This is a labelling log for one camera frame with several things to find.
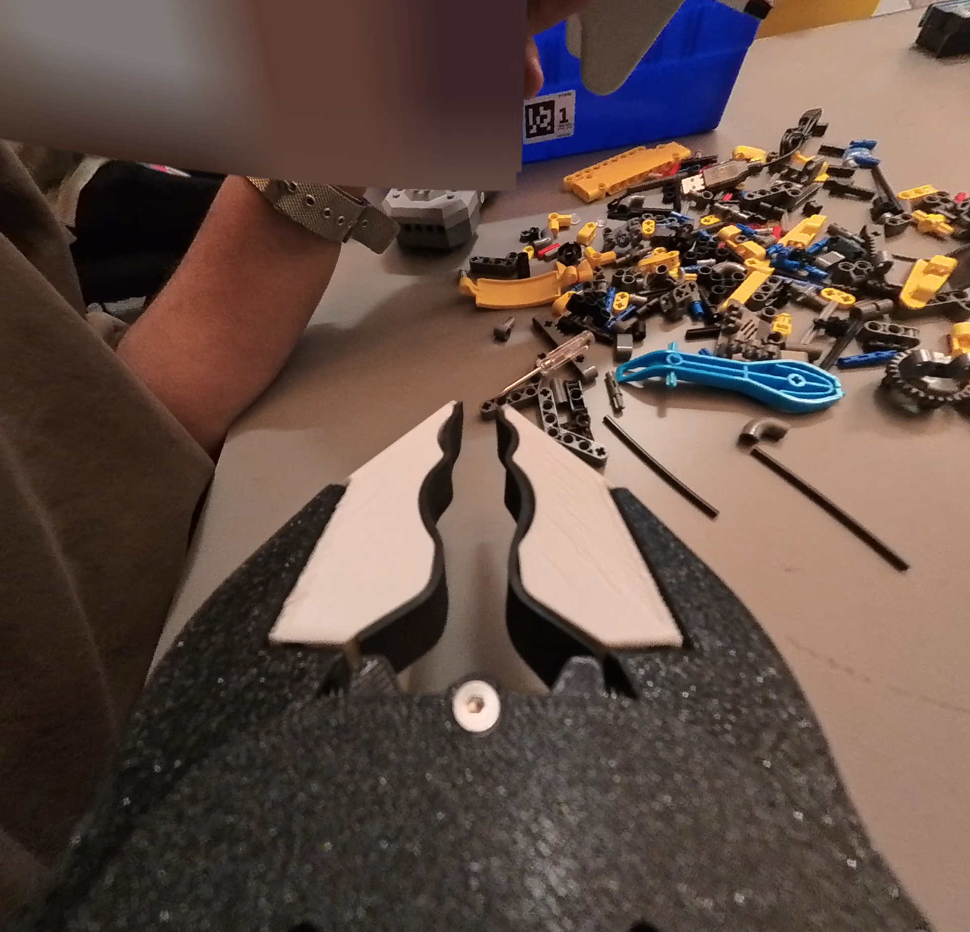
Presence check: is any yellow box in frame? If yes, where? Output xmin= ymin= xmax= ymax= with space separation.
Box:
xmin=758 ymin=0 xmax=894 ymax=39

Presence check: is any dark toothed gear ring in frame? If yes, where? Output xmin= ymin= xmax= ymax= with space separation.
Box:
xmin=883 ymin=347 xmax=970 ymax=415

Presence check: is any long yellow holed panel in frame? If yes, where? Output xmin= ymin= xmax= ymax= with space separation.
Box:
xmin=562 ymin=144 xmax=692 ymax=197

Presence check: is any thin black rod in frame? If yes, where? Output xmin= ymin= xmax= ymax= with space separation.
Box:
xmin=602 ymin=415 xmax=719 ymax=520
xmin=750 ymin=447 xmax=910 ymax=573

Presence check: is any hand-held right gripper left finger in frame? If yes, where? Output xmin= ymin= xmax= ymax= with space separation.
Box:
xmin=267 ymin=400 xmax=465 ymax=671

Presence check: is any black camera battery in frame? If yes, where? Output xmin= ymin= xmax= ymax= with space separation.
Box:
xmin=915 ymin=0 xmax=970 ymax=59

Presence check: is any pile of toy building parts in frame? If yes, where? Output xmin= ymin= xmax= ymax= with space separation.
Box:
xmin=458 ymin=106 xmax=970 ymax=418

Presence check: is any grey and black beam frame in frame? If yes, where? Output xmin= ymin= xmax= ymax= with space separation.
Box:
xmin=479 ymin=377 xmax=609 ymax=463

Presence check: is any grey toy motor block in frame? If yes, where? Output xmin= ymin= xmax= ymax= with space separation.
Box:
xmin=381 ymin=187 xmax=483 ymax=251

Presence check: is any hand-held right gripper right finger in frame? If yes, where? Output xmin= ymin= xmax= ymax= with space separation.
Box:
xmin=495 ymin=405 xmax=685 ymax=686

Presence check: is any person's left forearm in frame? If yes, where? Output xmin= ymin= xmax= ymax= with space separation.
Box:
xmin=114 ymin=176 xmax=395 ymax=456

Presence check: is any dark cloth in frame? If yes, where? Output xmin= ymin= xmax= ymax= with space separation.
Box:
xmin=72 ymin=161 xmax=228 ymax=312

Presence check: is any cyan plastic separator tool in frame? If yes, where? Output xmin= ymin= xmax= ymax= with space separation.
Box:
xmin=615 ymin=345 xmax=844 ymax=416

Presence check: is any person's left hand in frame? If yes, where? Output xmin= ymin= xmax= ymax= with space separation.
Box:
xmin=528 ymin=0 xmax=603 ymax=96

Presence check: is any small clear-handled screwdriver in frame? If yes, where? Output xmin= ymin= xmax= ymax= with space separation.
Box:
xmin=500 ymin=333 xmax=596 ymax=397

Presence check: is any blue plastic bin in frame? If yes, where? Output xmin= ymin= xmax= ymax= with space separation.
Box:
xmin=523 ymin=0 xmax=785 ymax=164

